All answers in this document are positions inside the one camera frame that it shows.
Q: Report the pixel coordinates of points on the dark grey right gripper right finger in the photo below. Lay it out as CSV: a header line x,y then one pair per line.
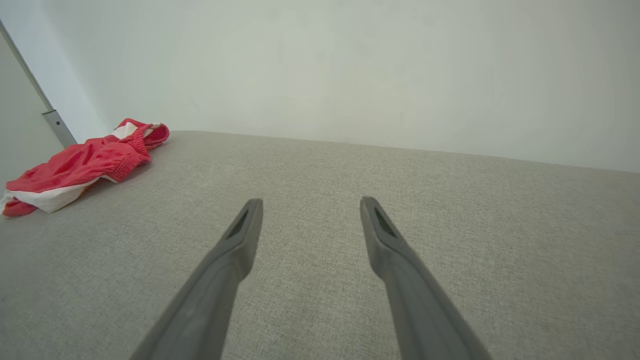
x,y
415,300

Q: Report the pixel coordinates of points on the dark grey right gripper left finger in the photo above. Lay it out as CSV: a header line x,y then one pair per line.
x,y
215,295

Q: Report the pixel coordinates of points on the red white-striped basketball shorts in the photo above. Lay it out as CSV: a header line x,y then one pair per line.
x,y
85,160

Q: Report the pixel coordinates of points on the grey fabric sofa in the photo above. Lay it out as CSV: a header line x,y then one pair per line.
x,y
450,225

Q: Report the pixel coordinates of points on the grey metal post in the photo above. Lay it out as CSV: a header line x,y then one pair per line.
x,y
59,126

